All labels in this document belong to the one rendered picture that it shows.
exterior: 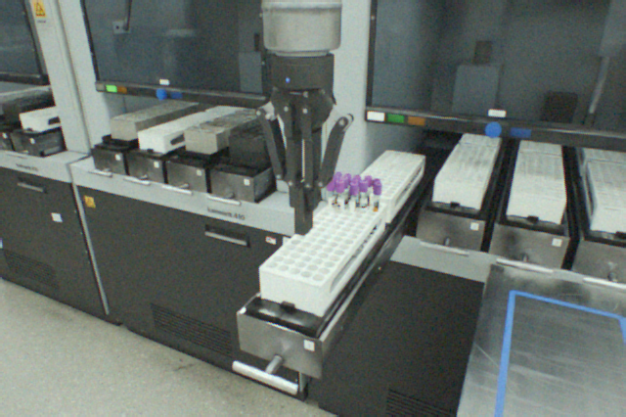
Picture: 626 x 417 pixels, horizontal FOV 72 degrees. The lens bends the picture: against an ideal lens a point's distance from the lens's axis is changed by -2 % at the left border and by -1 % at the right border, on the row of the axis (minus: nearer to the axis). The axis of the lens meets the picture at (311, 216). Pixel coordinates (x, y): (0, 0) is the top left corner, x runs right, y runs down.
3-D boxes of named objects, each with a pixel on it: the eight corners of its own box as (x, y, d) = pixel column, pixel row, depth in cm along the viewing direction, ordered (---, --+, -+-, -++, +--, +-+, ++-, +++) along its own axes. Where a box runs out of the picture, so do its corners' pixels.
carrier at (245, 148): (269, 161, 117) (268, 139, 115) (265, 162, 116) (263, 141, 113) (233, 155, 122) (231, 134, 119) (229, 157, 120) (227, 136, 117)
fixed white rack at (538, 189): (514, 173, 114) (518, 151, 111) (556, 180, 110) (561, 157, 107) (505, 219, 90) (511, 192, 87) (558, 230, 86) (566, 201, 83)
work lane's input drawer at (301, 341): (380, 191, 121) (382, 160, 117) (430, 200, 115) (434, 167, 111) (221, 370, 62) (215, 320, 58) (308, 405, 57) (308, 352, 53)
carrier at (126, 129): (143, 140, 135) (140, 120, 133) (138, 142, 134) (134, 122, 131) (115, 136, 140) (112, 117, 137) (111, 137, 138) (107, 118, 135)
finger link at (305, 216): (308, 181, 60) (313, 182, 59) (308, 226, 63) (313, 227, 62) (298, 188, 57) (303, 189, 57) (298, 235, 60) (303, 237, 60)
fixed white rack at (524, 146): (519, 142, 139) (523, 123, 136) (554, 147, 135) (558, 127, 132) (514, 171, 115) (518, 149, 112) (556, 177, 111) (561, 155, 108)
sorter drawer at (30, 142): (156, 112, 207) (153, 93, 203) (178, 115, 202) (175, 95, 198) (3, 156, 148) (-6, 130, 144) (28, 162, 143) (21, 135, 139)
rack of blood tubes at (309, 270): (337, 222, 89) (338, 194, 86) (384, 232, 85) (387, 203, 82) (259, 304, 65) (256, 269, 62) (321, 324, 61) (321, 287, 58)
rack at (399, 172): (384, 172, 114) (386, 150, 111) (423, 179, 110) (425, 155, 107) (341, 218, 90) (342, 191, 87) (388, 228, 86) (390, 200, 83)
